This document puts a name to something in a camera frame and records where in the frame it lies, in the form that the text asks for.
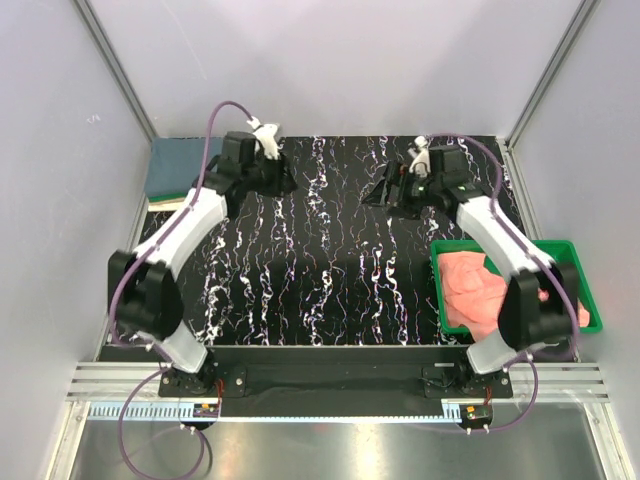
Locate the folded beige t-shirt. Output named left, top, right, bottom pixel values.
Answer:
left=147, top=197, right=185, bottom=212

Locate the folded green t-shirt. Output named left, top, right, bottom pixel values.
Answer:
left=148, top=192, right=187, bottom=204

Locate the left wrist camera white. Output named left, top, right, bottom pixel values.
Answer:
left=246, top=117, right=280, bottom=160

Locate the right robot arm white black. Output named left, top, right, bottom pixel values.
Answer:
left=362, top=145, right=580, bottom=397

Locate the pink t-shirt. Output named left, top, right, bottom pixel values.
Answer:
left=438, top=251, right=591, bottom=341

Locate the blue-grey t-shirt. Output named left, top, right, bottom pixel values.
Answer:
left=144, top=138, right=205, bottom=198

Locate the aluminium frame rail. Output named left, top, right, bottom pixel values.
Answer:
left=66, top=362, right=609, bottom=405

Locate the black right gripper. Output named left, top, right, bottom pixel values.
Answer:
left=362, top=160, right=441, bottom=221

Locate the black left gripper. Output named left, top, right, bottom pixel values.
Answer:
left=241, top=149, right=297, bottom=199

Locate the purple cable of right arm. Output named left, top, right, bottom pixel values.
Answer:
left=424, top=132, right=581, bottom=434

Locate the grey slotted cable duct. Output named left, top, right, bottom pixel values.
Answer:
left=87, top=401, right=493, bottom=424

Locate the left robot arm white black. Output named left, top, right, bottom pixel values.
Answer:
left=108, top=123, right=297, bottom=396

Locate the green plastic bin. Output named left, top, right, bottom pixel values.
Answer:
left=430, top=239, right=604, bottom=335

